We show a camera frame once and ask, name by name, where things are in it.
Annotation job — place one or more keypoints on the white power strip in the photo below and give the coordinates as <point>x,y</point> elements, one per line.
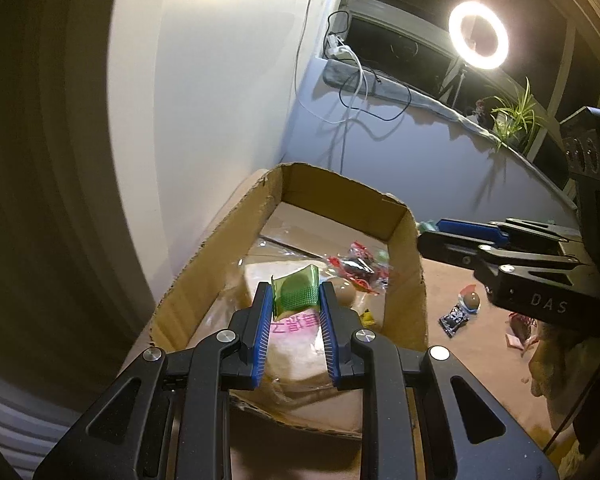
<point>339,50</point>

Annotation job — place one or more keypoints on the tan table cloth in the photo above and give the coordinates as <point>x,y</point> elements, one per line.
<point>470,390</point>

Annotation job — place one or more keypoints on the yellow snack packet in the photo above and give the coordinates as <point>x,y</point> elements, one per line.
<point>369,317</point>

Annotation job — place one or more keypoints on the brown egg snack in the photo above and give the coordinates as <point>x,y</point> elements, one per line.
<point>343,293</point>

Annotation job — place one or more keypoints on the grey windowsill cloth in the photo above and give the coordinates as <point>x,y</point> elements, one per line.
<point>430,102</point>

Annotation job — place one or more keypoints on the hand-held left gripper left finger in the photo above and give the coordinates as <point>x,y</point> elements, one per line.
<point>261,340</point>

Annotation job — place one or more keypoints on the dark candy in red wrapper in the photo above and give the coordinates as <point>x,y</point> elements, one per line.
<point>522,330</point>

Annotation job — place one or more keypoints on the red clear candy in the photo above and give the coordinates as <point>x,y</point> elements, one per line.
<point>357,267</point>

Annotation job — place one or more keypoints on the pink print bread bag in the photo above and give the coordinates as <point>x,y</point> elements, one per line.
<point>295,355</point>

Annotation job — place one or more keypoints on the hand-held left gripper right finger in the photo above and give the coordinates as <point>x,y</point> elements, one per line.
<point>331,340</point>

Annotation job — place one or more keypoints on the black white snack packet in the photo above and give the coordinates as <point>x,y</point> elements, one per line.
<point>455,321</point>

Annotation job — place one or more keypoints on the white cabinet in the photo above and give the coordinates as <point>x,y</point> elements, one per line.
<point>205,110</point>

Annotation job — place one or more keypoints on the person's right forearm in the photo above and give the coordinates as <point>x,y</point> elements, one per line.
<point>560,365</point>

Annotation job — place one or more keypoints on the brown cardboard box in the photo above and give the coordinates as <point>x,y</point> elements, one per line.
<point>340,200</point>

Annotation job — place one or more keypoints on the green snack packet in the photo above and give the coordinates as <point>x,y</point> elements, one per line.
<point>295,290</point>

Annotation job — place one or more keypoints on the red wrapped chocolate egg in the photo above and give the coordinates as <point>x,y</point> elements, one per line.
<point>471,300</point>

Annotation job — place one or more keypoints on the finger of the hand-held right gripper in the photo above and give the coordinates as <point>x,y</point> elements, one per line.
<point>530,290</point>
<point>470,229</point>

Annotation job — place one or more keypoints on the potted spider plant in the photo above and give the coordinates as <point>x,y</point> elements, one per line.
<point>515,117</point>

